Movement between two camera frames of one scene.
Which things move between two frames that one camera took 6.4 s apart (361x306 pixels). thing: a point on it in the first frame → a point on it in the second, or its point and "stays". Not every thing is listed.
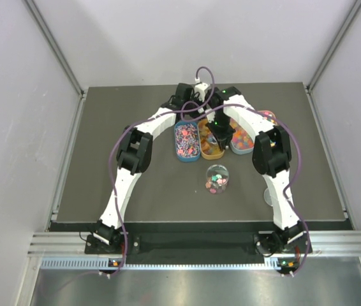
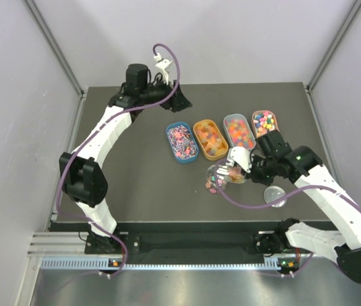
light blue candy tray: (242, 143) stays
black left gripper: (195, 111) → (174, 97)
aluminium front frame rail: (346, 242) stays
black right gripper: (224, 138) → (252, 175)
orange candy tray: (209, 147) stays
